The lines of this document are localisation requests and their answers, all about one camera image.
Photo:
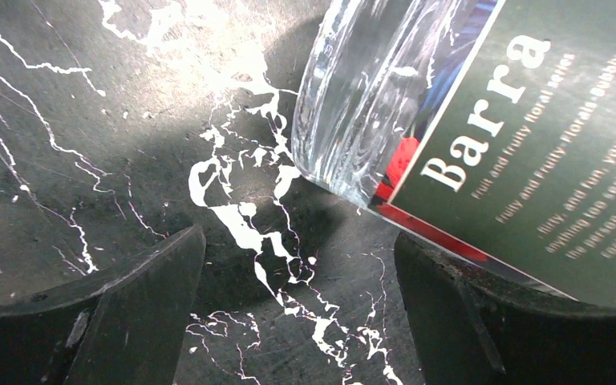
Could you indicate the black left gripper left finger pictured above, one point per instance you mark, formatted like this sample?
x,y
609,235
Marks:
x,y
120,325

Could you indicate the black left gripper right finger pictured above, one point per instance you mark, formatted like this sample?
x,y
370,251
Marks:
x,y
470,326

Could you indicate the clear bottle white cap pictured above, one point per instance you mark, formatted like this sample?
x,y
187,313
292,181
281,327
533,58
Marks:
x,y
485,127

